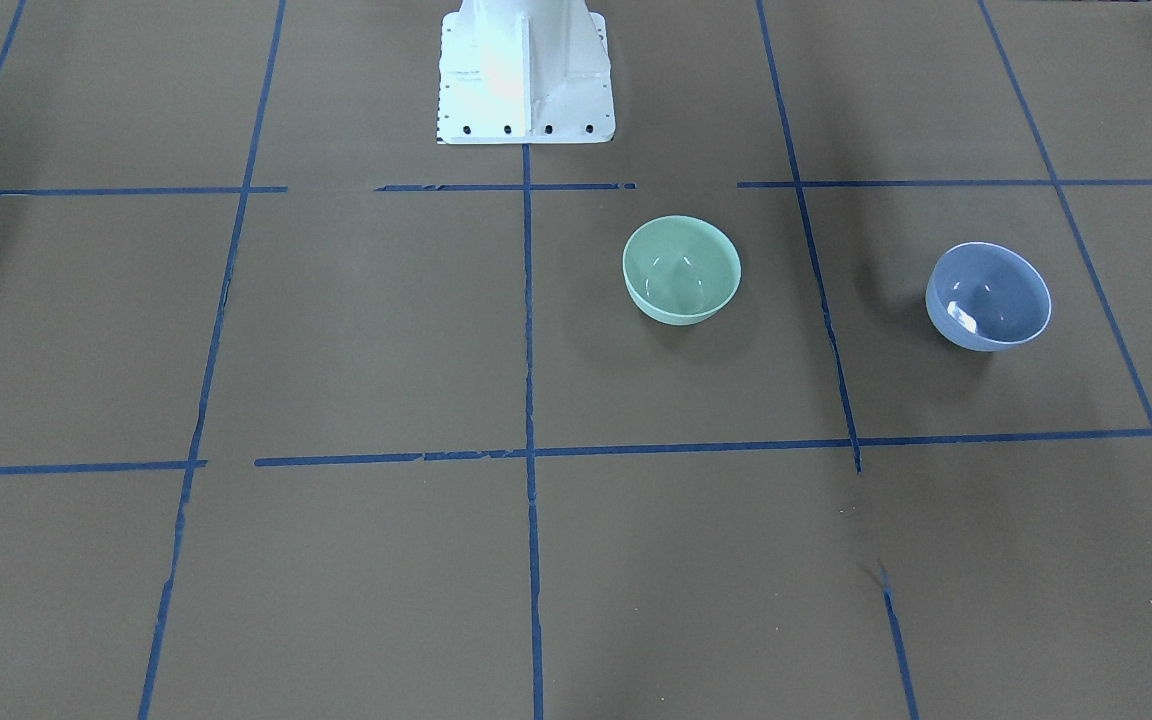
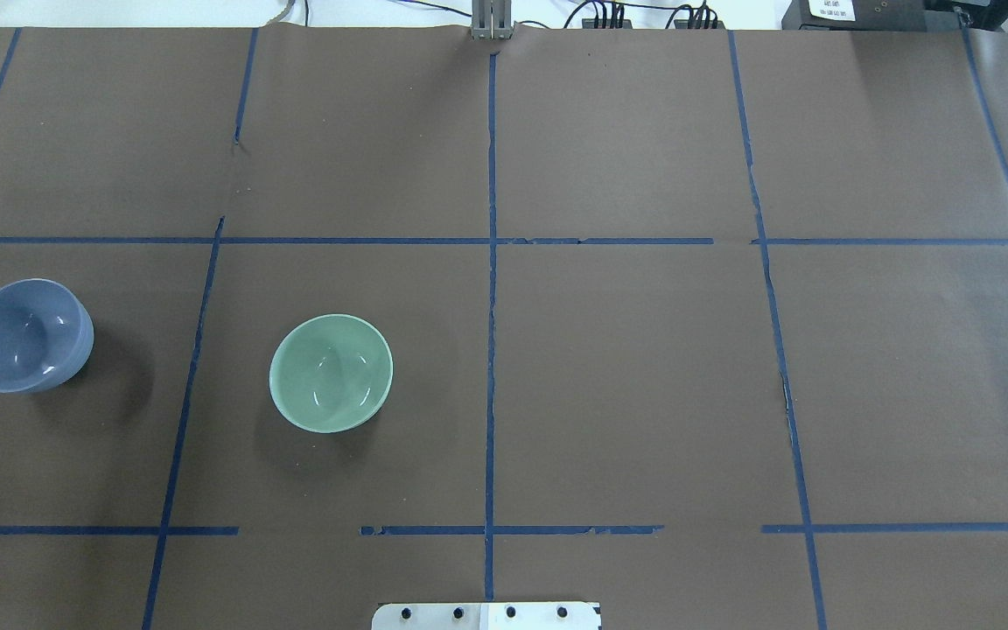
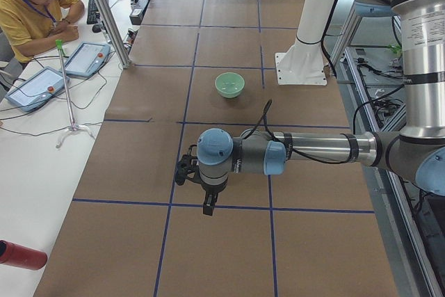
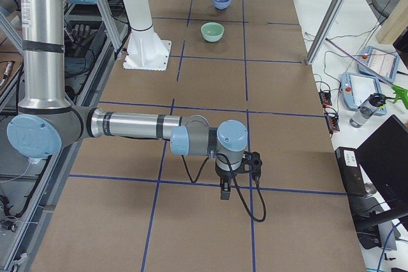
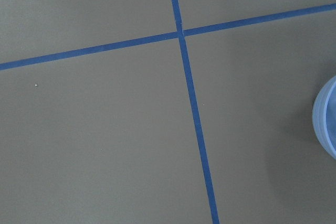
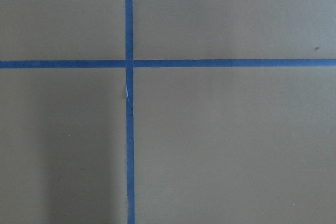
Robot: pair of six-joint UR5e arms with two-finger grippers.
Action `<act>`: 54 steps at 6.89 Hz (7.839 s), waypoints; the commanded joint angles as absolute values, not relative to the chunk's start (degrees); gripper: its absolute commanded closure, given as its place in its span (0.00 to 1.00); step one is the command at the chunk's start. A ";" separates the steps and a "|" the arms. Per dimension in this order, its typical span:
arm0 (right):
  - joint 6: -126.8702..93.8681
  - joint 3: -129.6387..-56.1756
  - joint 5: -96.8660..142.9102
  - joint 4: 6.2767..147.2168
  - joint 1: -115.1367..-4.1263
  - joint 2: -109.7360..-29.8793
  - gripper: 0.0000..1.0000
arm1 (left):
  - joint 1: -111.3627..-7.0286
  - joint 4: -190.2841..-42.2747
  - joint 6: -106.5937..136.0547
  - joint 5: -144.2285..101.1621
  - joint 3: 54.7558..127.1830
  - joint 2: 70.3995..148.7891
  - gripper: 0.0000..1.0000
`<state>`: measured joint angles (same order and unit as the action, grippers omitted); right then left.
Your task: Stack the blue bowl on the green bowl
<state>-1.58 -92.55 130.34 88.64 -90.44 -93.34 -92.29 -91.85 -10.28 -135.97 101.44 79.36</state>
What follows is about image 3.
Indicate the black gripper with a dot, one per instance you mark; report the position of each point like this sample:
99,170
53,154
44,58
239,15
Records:
211,189

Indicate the aluminium frame post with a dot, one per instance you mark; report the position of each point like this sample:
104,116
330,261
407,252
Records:
113,32

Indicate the man in yellow shirt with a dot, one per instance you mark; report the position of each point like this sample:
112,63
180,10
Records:
32,27

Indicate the red cylinder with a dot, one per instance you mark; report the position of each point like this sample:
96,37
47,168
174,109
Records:
19,256

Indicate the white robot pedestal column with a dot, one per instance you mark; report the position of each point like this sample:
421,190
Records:
303,63

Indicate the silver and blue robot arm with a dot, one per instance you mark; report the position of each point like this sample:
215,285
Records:
415,153

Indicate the near blue teach pendant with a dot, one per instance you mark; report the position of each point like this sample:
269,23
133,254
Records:
38,90

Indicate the far blue teach pendant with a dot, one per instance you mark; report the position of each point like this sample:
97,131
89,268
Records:
86,59

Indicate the silver stand with green top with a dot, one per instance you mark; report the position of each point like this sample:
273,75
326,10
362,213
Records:
73,128

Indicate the black keyboard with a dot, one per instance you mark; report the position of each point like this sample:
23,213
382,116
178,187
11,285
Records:
92,13

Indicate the black computer mouse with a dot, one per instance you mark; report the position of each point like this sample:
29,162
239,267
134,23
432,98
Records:
96,28

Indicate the blue teach pendant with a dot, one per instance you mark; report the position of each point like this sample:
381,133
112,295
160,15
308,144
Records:
86,59
38,90

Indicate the green ceramic bowl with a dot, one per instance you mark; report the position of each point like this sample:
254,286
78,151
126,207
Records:
229,84

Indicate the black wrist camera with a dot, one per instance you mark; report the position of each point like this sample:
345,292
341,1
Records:
187,168

